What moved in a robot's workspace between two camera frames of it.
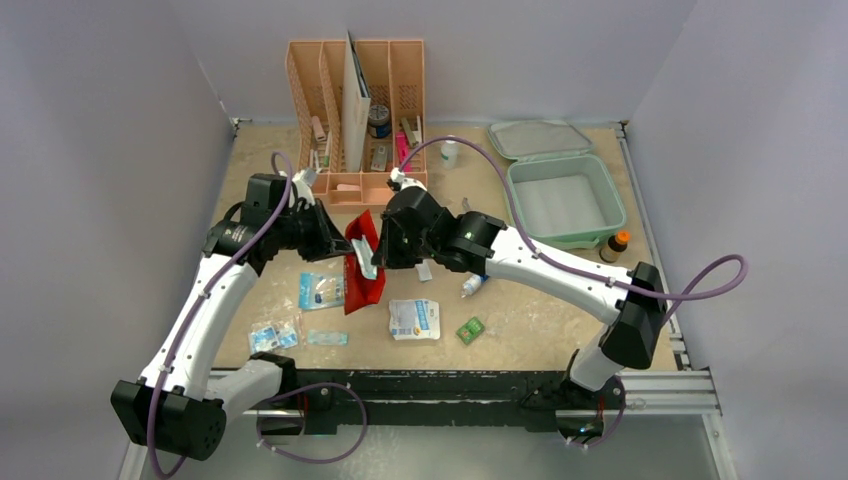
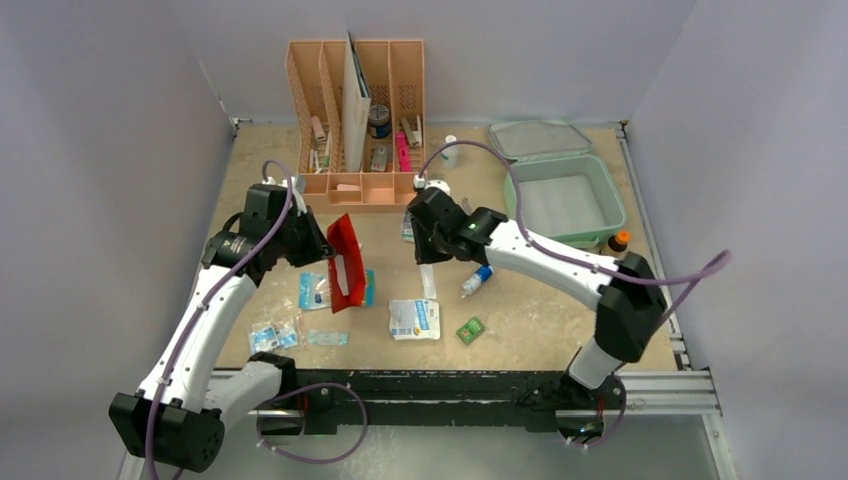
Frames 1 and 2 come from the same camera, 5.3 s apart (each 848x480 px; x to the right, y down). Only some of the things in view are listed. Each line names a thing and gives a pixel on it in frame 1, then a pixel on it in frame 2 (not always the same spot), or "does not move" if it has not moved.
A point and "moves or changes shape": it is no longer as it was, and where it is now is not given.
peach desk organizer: [395, 144] does not move
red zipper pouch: [360, 291] moves or changes shape
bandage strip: [424, 271] moves or changes shape
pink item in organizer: [402, 150] does not move
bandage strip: [364, 252] to [341, 274]
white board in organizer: [355, 116] does not move
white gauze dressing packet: [414, 319] does not move
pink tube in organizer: [318, 129] does not move
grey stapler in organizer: [414, 135] does not move
